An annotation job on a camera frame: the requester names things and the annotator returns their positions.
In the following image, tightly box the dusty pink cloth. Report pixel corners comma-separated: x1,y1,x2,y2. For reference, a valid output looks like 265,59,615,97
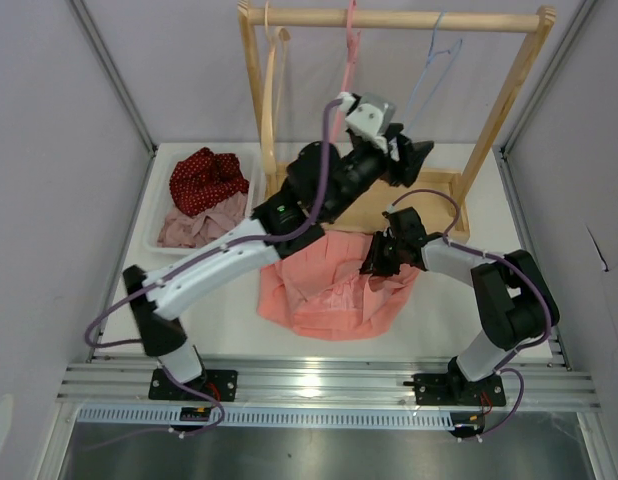
156,192,248,249

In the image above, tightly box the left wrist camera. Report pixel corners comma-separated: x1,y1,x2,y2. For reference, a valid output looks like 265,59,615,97
337,92,396,154

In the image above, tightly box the pink plastic hanger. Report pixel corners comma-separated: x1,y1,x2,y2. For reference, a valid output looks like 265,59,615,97
330,0,362,143

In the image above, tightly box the white plastic bin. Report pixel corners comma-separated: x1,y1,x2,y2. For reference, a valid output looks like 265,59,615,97
141,147,266,261

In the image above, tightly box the light blue wire hanger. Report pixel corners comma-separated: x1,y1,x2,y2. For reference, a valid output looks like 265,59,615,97
402,10,464,133

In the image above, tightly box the aluminium mounting rail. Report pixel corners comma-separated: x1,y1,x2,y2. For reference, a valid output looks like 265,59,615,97
57,355,601,413

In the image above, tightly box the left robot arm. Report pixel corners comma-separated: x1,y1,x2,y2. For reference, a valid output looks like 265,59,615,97
123,123,434,400

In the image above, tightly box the red polka dot cloth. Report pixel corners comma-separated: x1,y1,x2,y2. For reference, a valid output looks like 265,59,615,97
168,147,249,217

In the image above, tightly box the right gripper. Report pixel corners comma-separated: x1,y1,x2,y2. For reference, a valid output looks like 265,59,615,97
359,231,405,277

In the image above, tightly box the wooden clothes rack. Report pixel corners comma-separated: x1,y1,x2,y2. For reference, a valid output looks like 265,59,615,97
237,0,558,247

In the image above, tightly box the beige wooden hanger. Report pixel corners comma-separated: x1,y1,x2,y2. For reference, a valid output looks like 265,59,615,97
260,1,291,176

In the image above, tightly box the white slotted cable duct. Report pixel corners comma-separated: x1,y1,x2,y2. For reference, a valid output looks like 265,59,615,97
78,404,454,431

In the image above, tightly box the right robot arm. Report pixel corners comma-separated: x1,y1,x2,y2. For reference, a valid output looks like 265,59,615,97
360,207,560,405

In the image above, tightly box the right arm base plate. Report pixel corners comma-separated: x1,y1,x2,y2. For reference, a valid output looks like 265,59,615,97
403,373,506,407

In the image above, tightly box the salmon pink skirt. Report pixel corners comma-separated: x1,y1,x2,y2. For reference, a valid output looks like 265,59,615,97
257,230,420,341

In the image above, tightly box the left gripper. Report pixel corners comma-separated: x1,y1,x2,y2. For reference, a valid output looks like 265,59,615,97
322,123,433,222

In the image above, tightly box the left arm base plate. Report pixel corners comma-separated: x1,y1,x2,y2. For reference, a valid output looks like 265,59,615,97
148,369,238,402

